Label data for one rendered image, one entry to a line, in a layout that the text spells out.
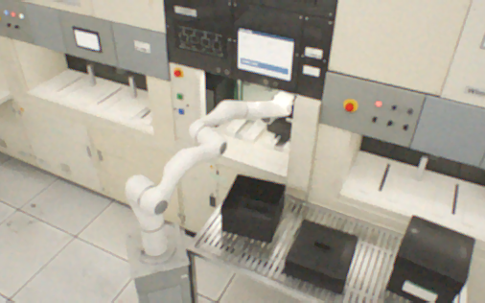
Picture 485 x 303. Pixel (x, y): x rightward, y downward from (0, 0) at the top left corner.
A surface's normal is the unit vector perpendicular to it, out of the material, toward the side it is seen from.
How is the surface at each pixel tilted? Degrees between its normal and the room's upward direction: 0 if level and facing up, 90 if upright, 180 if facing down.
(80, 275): 0
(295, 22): 90
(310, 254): 0
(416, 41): 90
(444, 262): 0
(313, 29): 90
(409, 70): 90
